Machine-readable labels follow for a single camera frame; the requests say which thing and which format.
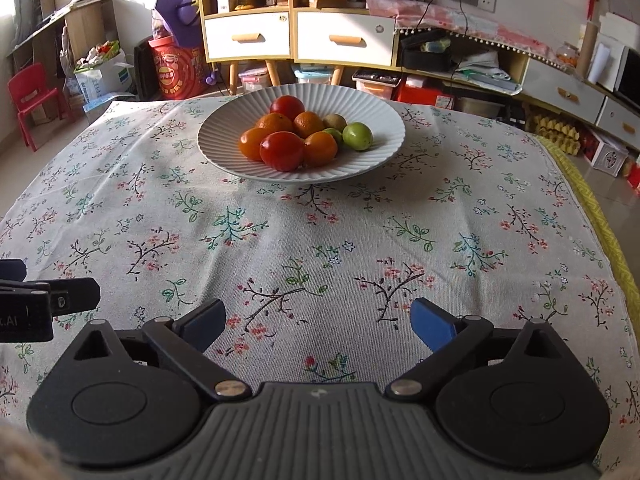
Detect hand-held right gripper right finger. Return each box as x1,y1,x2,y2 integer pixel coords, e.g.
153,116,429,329
384,297,573,402

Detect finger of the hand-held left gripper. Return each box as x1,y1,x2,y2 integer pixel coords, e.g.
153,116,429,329
0,278,101,318
0,259,27,282

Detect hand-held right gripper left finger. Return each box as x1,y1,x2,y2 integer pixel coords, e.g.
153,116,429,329
75,298,252,402

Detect white ribbed plate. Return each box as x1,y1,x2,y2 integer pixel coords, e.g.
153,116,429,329
197,85,406,183

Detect orange mandarin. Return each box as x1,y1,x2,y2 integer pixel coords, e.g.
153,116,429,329
293,111,326,140
238,127,274,162
255,112,295,137
302,130,339,168

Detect red tomato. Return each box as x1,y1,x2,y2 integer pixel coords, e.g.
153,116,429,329
269,95,306,121
259,131,306,172

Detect fuzzy beige clothing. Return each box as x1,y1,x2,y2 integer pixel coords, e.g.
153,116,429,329
0,419,64,480

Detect floral tablecloth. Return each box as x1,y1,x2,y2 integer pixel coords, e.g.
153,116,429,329
0,95,640,480

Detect red plastic chair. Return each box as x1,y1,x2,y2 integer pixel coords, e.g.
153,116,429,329
7,62,64,154

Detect egg tray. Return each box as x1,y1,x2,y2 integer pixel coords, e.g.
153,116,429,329
529,114,584,157

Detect red box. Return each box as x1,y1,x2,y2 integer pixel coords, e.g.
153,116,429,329
394,76,454,109

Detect black panel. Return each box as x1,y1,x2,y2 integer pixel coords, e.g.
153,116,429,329
133,39,162,102

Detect white patterned box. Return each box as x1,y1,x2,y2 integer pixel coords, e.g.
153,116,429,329
589,140,629,177

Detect red bucket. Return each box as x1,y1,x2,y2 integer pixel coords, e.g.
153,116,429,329
148,36,209,101

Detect clear plastic storage box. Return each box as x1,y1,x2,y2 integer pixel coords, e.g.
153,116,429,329
294,66,334,87
238,66,274,94
351,70,397,102

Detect pile of folded papers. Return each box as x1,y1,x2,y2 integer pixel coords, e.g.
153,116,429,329
451,51,522,94

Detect wooden bookshelf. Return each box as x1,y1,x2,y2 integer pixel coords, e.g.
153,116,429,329
6,0,114,92

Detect low white cabinet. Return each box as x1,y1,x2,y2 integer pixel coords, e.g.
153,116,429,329
519,54,640,152

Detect black bag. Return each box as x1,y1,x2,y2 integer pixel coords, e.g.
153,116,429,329
401,34,454,73

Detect white cabinet drawer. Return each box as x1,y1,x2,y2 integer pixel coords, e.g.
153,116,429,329
203,11,291,60
295,11,397,67

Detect glass jar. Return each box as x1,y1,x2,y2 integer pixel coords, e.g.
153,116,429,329
556,41,581,69

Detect purple hat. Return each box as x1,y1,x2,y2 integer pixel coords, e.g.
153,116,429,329
154,0,202,52

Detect pink cloth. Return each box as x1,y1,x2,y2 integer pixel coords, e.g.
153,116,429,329
364,0,568,67

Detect cardboard tube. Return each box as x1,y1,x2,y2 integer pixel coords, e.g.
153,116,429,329
574,21,602,79

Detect microwave oven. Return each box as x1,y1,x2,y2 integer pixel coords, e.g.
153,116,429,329
611,46,640,107

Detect wooden cabinet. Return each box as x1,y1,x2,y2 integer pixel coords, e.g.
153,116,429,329
196,0,399,97

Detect black power cord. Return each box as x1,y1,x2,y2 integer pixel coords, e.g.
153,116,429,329
424,0,472,37

